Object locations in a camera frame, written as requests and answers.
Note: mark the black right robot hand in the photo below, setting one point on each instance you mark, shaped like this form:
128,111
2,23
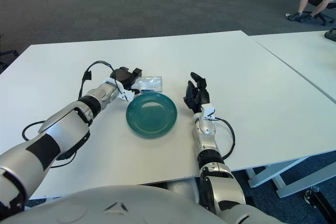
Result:
200,96

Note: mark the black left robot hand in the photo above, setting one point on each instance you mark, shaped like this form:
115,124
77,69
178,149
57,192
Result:
123,77

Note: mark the clear plastic water bottle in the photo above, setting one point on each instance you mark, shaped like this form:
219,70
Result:
151,83

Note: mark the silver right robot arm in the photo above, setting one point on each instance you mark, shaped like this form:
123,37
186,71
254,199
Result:
207,142

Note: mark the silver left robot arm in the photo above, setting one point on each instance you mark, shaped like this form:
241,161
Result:
68,127

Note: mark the green round plate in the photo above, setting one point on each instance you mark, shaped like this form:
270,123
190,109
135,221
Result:
151,116

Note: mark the black office chair with armrest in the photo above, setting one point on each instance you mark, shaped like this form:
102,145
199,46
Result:
8,53

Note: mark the grey robot torso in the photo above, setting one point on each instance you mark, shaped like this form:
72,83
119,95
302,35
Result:
105,208

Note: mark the black device on table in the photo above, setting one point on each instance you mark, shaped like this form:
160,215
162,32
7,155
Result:
331,35

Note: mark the black office chair under person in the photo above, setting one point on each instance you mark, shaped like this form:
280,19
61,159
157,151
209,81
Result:
316,1

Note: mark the black stand with caster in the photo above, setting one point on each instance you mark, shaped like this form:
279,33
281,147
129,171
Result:
320,201

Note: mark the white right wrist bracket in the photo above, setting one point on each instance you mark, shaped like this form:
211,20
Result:
209,111

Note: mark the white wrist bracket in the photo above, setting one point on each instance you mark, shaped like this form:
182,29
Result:
127,95
209,111

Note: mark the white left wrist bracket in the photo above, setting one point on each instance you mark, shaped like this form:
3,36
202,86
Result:
127,95

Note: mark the white table frame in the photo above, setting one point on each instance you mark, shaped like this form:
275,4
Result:
262,176

